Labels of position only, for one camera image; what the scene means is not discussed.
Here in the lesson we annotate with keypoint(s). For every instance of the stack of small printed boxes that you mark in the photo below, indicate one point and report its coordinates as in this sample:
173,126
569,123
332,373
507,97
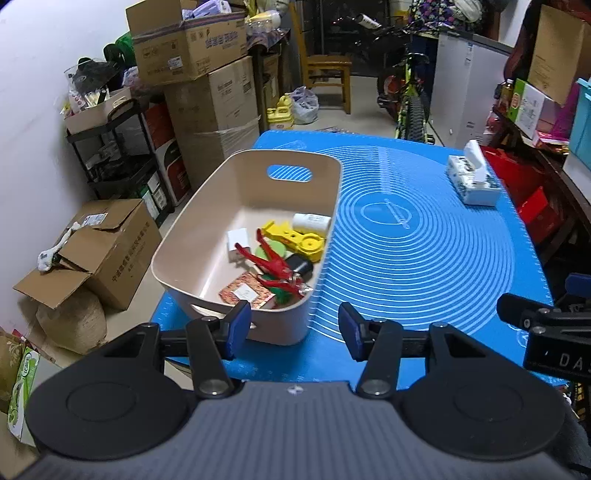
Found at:
104,154

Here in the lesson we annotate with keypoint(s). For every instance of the red white appliance box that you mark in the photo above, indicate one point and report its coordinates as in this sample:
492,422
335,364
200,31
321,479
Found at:
173,170

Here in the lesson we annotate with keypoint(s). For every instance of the red patterned flat box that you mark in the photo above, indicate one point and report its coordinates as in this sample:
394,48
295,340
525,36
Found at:
231,286

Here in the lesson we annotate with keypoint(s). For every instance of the wooden chair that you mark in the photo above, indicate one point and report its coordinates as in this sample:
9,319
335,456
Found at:
328,62

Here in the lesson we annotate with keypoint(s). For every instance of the white tissue pack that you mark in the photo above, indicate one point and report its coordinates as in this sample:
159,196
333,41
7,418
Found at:
475,184

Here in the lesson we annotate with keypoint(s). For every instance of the black shelf cart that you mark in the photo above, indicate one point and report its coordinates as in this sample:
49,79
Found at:
156,170

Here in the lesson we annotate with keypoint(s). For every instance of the red cardboard box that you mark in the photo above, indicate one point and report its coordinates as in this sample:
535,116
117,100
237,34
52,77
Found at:
159,122

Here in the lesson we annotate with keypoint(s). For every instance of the blue silicone mat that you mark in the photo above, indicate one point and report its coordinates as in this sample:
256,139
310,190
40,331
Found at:
415,254

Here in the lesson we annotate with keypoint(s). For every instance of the red pliers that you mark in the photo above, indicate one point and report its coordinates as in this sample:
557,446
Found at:
277,267

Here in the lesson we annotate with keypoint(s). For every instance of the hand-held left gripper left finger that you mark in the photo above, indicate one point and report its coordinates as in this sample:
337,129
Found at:
240,318

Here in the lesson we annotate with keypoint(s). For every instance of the teal plastic bin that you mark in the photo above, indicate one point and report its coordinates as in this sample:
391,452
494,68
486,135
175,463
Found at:
581,120

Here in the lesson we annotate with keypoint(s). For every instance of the clear bag of items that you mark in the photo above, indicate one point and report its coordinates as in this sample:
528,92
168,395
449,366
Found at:
92,78

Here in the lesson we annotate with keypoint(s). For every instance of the yellow plastic tool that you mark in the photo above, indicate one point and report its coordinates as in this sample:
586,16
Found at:
304,244

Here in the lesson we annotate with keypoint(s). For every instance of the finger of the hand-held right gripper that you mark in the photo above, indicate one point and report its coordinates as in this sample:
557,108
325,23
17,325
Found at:
579,282
517,307

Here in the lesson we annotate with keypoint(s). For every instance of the tall wrapped cardboard box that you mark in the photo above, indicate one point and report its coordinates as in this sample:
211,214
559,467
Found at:
217,115

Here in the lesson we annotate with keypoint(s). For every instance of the white plastic bag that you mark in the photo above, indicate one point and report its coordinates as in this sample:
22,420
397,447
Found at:
304,106

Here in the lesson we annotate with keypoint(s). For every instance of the white knotted cloth toy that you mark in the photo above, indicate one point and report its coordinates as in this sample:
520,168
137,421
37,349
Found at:
45,261

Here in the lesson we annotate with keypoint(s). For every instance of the beige plastic basket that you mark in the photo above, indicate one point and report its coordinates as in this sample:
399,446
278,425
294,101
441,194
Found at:
217,203

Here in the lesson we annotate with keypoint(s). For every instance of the green black bicycle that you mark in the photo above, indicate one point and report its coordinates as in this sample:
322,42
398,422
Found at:
413,115

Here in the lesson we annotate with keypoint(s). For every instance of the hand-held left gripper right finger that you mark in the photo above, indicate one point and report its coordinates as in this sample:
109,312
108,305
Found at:
348,327

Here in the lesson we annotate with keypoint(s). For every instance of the white chest freezer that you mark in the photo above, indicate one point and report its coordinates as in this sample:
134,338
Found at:
471,83

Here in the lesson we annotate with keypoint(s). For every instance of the green round disc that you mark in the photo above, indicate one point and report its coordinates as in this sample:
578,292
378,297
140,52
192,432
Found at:
277,251

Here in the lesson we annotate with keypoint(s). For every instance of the plain brown cardboard box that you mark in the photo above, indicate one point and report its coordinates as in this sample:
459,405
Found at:
554,50

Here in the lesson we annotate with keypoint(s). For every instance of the taped printed cardboard box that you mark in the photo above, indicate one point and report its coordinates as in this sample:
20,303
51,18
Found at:
184,46

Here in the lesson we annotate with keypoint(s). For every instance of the white plastic bottle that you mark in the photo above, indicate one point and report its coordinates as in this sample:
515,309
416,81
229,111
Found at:
311,222

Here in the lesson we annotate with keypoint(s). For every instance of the red gift boxes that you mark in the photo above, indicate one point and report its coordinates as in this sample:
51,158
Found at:
517,180

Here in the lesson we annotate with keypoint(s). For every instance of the tan woven sack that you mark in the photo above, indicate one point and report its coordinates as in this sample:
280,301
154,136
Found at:
74,323

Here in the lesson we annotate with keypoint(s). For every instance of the open brown cardboard box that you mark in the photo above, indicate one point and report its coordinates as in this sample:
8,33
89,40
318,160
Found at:
124,258

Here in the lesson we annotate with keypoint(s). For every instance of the small white box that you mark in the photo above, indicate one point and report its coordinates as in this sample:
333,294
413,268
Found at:
238,242

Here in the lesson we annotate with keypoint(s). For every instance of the yellow white plastic container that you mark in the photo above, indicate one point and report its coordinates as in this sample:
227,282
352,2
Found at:
263,23

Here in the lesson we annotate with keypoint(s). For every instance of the floral cloth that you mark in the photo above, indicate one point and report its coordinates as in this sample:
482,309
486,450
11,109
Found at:
438,14

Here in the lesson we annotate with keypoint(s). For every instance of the beige storage bin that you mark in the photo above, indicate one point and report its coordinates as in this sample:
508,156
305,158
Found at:
92,117

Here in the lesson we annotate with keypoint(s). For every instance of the yellow plastic jug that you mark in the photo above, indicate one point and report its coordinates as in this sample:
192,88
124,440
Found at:
281,117

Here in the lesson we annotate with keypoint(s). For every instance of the white green small cartons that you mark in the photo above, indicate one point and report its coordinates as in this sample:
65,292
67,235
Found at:
152,196

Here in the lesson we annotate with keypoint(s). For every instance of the green white printed carton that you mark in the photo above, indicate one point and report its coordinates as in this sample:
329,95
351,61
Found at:
531,106

